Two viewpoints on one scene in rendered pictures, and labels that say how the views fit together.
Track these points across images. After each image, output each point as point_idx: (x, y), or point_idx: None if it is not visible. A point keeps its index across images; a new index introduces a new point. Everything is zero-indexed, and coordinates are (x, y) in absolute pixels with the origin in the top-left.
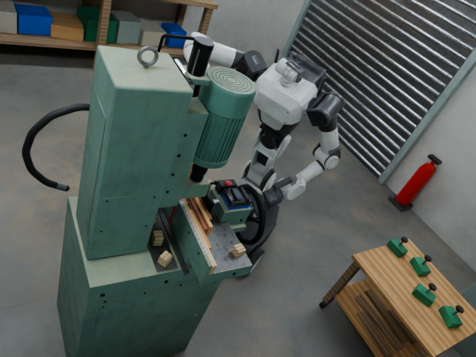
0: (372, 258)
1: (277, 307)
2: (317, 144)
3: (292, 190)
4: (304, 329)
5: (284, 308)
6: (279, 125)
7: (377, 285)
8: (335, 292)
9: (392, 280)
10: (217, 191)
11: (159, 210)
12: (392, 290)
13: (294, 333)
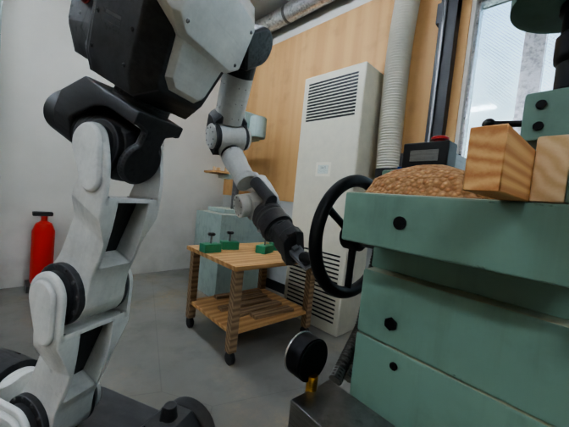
0: (233, 260)
1: (251, 410)
2: (214, 123)
3: (274, 190)
4: (272, 380)
5: (249, 402)
6: (213, 82)
7: (270, 263)
8: (238, 327)
9: (256, 257)
10: (453, 166)
11: None
12: (269, 259)
13: (284, 391)
